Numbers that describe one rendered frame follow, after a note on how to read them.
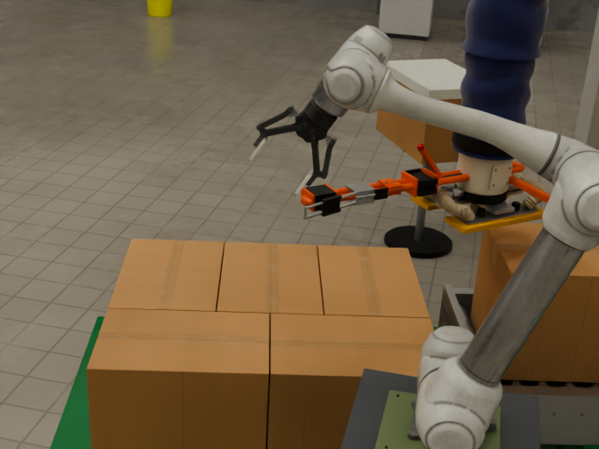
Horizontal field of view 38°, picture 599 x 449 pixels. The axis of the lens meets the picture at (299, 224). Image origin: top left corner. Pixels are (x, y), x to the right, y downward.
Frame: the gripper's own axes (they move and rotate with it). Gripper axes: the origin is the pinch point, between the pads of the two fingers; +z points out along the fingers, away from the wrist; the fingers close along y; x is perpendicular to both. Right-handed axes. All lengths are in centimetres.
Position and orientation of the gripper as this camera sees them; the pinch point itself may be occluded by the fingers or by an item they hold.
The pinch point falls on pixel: (275, 173)
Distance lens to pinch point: 208.5
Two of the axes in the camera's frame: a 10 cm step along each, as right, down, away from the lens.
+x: -1.6, 3.4, -9.3
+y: -8.0, -5.9, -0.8
